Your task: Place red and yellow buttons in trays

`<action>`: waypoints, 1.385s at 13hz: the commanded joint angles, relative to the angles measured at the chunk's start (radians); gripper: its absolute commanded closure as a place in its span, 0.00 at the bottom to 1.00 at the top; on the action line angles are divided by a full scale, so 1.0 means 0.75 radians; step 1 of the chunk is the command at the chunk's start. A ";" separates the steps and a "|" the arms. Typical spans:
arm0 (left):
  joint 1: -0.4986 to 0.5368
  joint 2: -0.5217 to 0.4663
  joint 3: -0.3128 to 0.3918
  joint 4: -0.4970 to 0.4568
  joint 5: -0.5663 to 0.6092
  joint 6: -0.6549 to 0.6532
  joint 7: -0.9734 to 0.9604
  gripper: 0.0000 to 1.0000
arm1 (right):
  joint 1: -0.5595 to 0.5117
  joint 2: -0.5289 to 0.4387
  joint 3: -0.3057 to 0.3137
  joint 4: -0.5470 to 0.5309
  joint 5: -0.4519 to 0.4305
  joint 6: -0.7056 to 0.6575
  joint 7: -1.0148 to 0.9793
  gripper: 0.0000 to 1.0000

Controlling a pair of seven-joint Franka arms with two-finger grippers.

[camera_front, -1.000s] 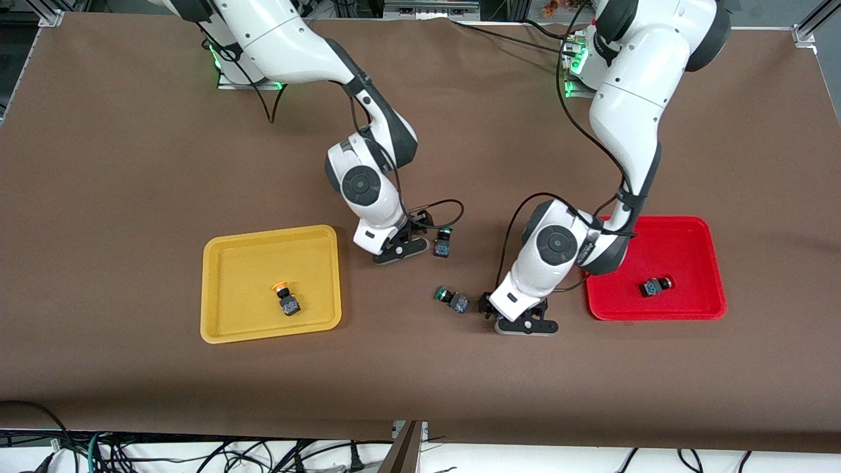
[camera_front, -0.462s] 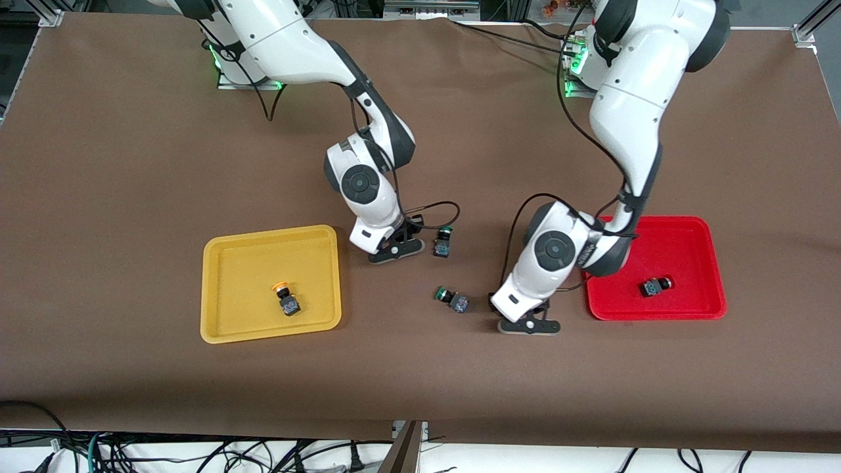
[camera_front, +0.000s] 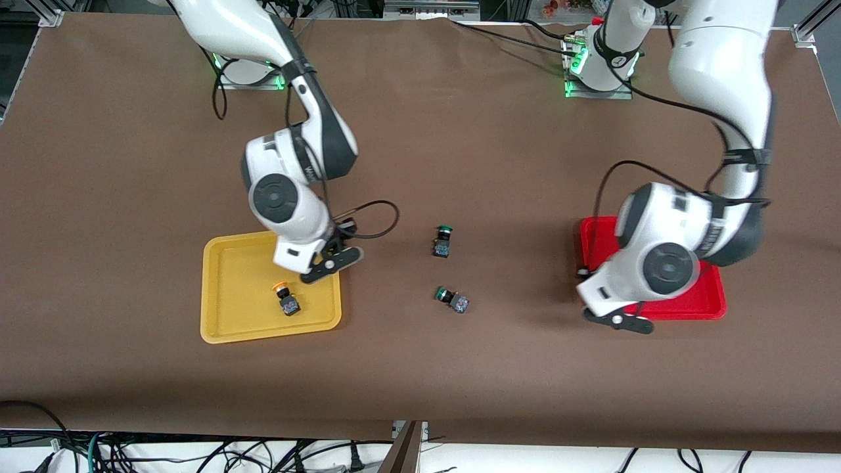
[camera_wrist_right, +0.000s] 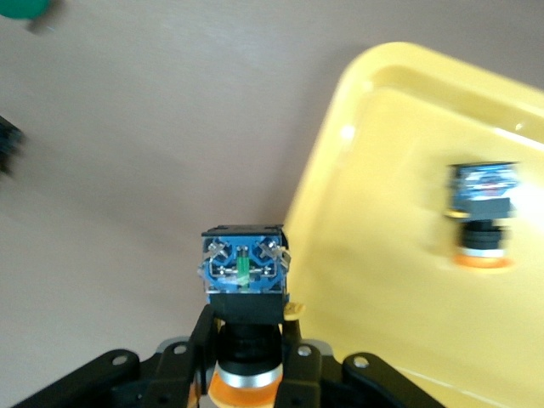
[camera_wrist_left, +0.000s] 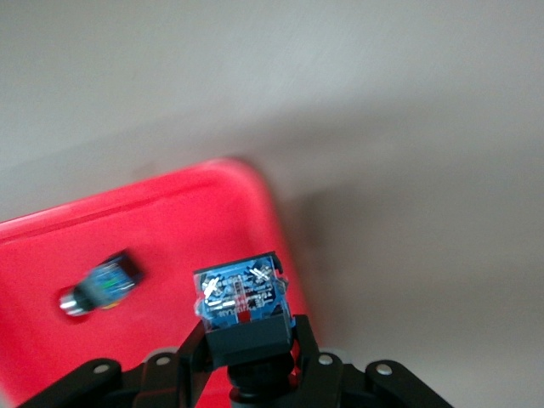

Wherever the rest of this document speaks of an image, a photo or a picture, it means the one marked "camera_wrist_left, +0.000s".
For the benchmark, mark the small switch with metal cap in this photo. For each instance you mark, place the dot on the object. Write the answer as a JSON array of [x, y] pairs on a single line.
[[106, 280]]

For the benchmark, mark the blue push-button switch block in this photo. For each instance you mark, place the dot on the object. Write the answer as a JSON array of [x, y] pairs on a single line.
[[242, 297]]

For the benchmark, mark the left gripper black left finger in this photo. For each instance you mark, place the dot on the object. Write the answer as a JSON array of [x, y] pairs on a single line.
[[170, 382]]

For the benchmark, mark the red plastic tray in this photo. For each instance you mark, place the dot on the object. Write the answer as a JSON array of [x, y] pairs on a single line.
[[170, 238]]

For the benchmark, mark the brown table cover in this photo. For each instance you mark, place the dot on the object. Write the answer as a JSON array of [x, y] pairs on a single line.
[[340, 85]]

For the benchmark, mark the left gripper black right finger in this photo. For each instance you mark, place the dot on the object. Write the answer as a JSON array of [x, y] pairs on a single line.
[[331, 387]]

